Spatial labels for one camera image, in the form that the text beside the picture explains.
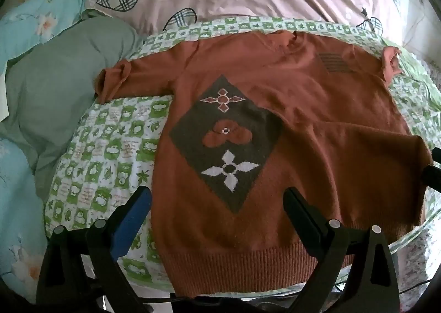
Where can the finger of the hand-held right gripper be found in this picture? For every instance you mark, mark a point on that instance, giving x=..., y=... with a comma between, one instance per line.
x=432, y=177

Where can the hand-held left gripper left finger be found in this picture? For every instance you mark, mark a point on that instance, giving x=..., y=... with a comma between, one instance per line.
x=132, y=218

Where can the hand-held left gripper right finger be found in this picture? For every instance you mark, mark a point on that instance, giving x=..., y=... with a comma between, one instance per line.
x=302, y=217

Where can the orange knitted sweater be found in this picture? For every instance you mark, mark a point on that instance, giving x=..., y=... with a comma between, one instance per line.
x=310, y=127

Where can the green checkered blanket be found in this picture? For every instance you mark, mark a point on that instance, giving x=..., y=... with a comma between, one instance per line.
x=103, y=147

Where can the pale floral bed sheet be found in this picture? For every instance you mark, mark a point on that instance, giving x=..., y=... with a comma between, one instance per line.
x=415, y=254

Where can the light blue floral sheet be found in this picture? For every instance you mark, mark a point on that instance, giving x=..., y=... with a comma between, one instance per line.
x=20, y=196

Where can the grey-green pillow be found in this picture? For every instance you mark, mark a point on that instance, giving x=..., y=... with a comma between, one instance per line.
x=69, y=75

